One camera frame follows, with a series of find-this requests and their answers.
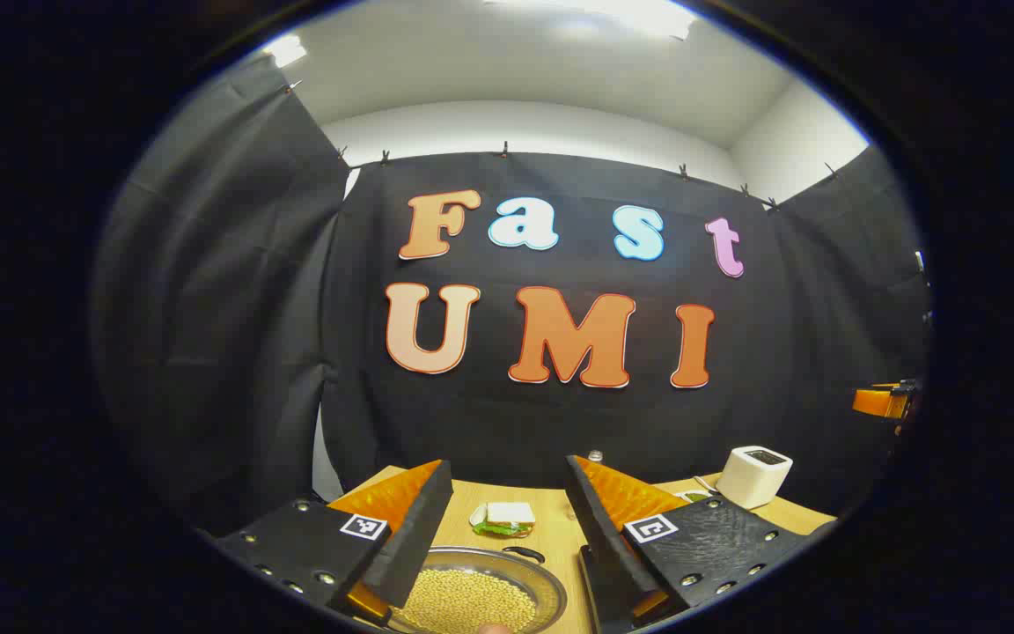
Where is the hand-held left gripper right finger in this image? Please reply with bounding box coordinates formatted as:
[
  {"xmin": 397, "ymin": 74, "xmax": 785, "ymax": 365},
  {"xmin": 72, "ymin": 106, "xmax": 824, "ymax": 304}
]
[{"xmin": 564, "ymin": 454, "xmax": 839, "ymax": 634}]

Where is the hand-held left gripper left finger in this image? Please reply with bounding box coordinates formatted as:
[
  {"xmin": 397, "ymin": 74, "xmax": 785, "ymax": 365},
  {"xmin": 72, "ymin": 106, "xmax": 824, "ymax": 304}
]
[{"xmin": 212, "ymin": 458, "xmax": 456, "ymax": 628}]

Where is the steel pot with black handles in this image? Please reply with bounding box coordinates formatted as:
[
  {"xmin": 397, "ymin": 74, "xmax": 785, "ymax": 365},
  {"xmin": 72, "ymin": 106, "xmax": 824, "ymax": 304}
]
[{"xmin": 388, "ymin": 545, "xmax": 569, "ymax": 634}]

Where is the pile of soybeans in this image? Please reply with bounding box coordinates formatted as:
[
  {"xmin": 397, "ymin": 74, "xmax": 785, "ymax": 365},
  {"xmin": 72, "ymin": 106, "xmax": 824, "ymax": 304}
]
[{"xmin": 400, "ymin": 568, "xmax": 539, "ymax": 634}]

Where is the small white plate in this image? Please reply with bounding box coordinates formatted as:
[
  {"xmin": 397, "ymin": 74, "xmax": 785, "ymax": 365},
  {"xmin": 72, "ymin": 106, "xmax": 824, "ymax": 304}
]
[{"xmin": 469, "ymin": 504, "xmax": 536, "ymax": 539}]

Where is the white toaster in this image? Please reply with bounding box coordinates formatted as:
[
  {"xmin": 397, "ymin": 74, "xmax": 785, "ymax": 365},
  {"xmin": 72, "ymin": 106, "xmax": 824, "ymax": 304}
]
[{"xmin": 716, "ymin": 446, "xmax": 794, "ymax": 511}]

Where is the black backdrop cloth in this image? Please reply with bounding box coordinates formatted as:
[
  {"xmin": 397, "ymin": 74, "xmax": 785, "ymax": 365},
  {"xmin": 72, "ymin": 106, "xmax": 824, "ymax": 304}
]
[{"xmin": 92, "ymin": 53, "xmax": 932, "ymax": 540}]

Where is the ceiling light panel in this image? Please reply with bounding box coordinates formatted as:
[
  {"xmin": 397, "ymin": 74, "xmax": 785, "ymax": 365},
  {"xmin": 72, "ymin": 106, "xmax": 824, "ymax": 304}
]
[
  {"xmin": 263, "ymin": 33, "xmax": 308, "ymax": 70},
  {"xmin": 482, "ymin": 0, "xmax": 702, "ymax": 41}
]

